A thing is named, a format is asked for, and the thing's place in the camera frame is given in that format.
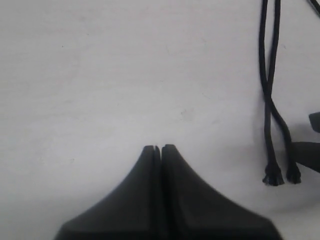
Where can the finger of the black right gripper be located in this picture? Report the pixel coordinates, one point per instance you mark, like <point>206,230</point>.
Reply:
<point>307,154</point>
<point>314,119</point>

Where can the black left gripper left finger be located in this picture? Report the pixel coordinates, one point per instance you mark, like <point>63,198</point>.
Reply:
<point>129,212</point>

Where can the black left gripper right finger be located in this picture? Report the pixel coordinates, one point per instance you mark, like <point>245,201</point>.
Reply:
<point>196,211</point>

